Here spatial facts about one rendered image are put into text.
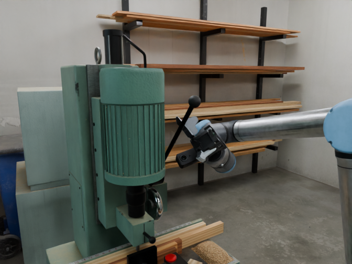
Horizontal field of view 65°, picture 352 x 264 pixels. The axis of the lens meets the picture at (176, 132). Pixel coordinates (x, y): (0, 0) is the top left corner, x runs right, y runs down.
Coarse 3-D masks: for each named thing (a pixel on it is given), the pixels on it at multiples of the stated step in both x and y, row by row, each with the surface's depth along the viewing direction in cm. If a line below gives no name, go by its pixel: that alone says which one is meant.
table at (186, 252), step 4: (204, 240) 101; (208, 240) 101; (196, 244) 99; (184, 248) 96; (188, 248) 96; (184, 252) 94; (188, 252) 94; (192, 252) 94; (184, 256) 92; (188, 256) 92; (192, 256) 92; (196, 256) 92; (232, 256) 92; (188, 260) 90; (196, 260) 90; (200, 260) 90; (236, 260) 90
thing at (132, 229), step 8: (120, 208) 89; (120, 216) 87; (128, 216) 84; (144, 216) 84; (120, 224) 88; (128, 224) 82; (136, 224) 80; (144, 224) 81; (152, 224) 83; (128, 232) 82; (136, 232) 80; (152, 232) 83; (128, 240) 83; (136, 240) 80; (144, 240) 82
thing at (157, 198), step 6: (150, 192) 101; (156, 192) 100; (150, 198) 102; (156, 198) 98; (150, 204) 101; (156, 204) 98; (162, 204) 99; (150, 210) 103; (156, 210) 98; (162, 210) 99; (156, 216) 99
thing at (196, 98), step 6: (192, 96) 76; (198, 96) 77; (192, 102) 76; (198, 102) 76; (192, 108) 78; (186, 114) 80; (186, 120) 82; (180, 126) 83; (180, 132) 85; (174, 138) 87; (168, 150) 91; (162, 180) 101
